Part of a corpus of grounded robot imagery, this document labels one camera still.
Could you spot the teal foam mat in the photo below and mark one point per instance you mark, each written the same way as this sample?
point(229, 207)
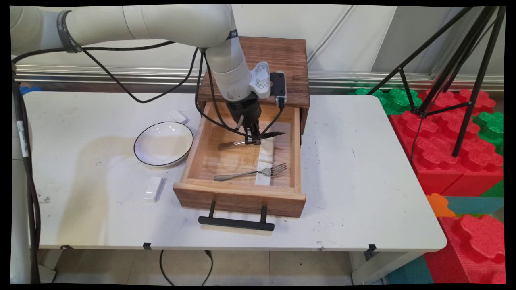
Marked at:
point(475, 205)

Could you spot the orange foam piece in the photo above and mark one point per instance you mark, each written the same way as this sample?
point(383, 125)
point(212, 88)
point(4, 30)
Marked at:
point(438, 205)

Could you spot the green foam block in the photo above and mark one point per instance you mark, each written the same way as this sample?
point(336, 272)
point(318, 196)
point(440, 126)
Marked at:
point(492, 129)
point(397, 100)

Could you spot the light wooden drawer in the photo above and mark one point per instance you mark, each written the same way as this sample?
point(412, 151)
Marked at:
point(238, 195)

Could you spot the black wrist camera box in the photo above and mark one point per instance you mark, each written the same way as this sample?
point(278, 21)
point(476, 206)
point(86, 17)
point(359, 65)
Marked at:
point(278, 86)

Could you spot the silver metal fork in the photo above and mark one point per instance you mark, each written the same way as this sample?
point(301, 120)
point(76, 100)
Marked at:
point(242, 174)

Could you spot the white table leg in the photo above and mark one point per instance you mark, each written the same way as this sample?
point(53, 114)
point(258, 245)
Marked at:
point(379, 270)

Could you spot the large red foam block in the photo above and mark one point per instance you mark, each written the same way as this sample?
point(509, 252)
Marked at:
point(439, 157)

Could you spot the blue foam piece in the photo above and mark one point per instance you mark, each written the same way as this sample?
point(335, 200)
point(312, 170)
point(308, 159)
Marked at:
point(29, 90)

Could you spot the black camera tripod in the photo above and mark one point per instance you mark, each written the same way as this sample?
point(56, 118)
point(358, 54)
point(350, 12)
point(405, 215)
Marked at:
point(479, 80)

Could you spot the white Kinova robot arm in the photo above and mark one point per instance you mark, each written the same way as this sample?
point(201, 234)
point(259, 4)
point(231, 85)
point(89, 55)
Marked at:
point(173, 24)

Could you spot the black table edge clamp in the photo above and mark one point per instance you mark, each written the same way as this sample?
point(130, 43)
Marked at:
point(370, 250)

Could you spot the white ribbed camera mount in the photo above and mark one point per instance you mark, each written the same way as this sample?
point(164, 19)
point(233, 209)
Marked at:
point(261, 80)

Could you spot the white bowl black rim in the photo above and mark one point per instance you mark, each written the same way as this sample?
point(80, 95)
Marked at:
point(163, 145)

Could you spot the silver table knife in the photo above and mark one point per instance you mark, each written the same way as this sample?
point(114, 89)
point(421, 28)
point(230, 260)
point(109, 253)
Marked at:
point(231, 143)

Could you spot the dark wooden cabinet box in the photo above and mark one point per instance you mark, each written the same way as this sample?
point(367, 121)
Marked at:
point(288, 68)

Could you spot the silver metal wall rail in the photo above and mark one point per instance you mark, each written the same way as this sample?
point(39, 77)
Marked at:
point(363, 79)

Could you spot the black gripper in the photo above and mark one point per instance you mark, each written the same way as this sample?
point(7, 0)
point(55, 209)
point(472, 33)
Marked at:
point(244, 109)

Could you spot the white cutlery rest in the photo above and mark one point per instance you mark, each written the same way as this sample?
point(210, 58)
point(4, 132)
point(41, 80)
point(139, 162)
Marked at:
point(263, 180)
point(179, 117)
point(154, 189)
point(266, 154)

